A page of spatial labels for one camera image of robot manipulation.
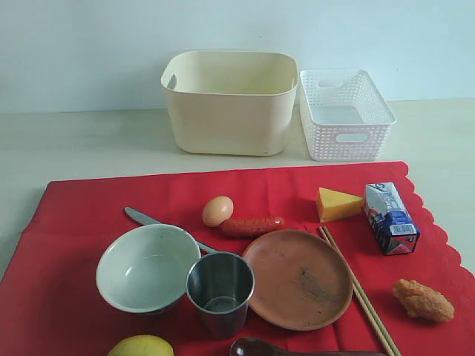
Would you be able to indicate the wooden chopstick right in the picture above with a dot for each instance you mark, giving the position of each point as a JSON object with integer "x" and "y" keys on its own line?
{"x": 365, "y": 293}

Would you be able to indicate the wooden chopstick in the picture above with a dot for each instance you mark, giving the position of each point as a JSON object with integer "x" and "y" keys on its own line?
{"x": 356, "y": 293}
{"x": 365, "y": 293}

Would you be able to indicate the red sausage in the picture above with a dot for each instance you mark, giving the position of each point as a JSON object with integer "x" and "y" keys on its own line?
{"x": 252, "y": 227}

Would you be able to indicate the white perforated plastic basket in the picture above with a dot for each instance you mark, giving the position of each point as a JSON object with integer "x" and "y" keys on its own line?
{"x": 343, "y": 115}

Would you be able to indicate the yellow lemon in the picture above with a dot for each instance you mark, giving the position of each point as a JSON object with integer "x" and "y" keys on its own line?
{"x": 142, "y": 345}

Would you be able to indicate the yellow cheese wedge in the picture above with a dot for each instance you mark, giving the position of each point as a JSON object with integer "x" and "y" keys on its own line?
{"x": 335, "y": 205}

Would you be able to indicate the wooden chopstick left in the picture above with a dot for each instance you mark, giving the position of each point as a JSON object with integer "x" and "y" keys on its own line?
{"x": 356, "y": 293}

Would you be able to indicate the blue white milk carton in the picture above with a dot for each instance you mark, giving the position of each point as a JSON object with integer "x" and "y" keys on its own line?
{"x": 392, "y": 225}

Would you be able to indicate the fried chicken piece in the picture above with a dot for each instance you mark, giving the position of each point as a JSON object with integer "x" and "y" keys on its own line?
{"x": 422, "y": 301}

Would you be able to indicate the brown egg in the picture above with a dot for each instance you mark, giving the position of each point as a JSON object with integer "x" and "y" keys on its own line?
{"x": 217, "y": 210}

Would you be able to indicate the cream plastic tub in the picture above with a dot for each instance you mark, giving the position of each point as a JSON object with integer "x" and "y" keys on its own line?
{"x": 230, "y": 102}

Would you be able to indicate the stainless steel cup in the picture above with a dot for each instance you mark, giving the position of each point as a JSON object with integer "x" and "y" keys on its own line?
{"x": 220, "y": 286}

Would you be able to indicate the dark wooden spoon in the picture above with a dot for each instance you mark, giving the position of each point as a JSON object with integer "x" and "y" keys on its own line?
{"x": 251, "y": 346}

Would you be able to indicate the metal table knife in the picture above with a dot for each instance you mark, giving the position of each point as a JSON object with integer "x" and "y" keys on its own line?
{"x": 143, "y": 219}

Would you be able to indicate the pale green ceramic bowl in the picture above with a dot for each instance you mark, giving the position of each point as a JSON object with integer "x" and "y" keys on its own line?
{"x": 144, "y": 271}

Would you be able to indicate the brown wooden plate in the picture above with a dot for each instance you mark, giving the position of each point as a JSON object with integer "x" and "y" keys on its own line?
{"x": 301, "y": 282}

